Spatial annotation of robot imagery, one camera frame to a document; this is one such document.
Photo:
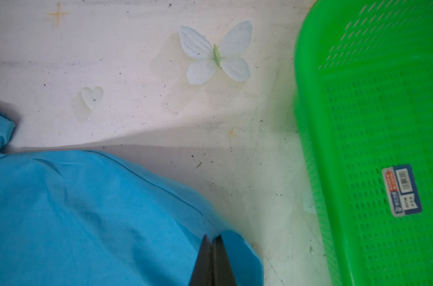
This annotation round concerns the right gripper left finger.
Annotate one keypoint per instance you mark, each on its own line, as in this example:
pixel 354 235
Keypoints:
pixel 203 270

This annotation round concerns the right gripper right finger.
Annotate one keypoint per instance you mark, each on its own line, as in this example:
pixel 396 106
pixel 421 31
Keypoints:
pixel 221 271

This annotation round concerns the blue t-shirt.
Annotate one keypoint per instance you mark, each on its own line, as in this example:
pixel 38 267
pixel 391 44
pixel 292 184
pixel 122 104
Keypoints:
pixel 89 218

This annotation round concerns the green plastic basket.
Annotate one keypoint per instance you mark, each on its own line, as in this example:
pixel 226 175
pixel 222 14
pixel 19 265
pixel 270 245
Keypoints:
pixel 364 102

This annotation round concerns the basket barcode sticker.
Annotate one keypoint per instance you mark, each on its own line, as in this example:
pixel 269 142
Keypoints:
pixel 401 190

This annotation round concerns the clear heart decoration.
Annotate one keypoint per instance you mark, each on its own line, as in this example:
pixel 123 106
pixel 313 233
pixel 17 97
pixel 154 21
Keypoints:
pixel 92 97

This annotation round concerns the white butterfly decoration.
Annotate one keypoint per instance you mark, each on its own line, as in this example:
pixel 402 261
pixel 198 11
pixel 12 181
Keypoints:
pixel 226 56

